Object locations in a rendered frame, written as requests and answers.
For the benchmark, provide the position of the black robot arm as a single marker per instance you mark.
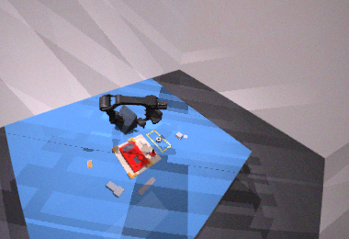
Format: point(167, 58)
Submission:
point(151, 103)

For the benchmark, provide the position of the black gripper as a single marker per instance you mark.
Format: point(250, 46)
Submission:
point(142, 122)

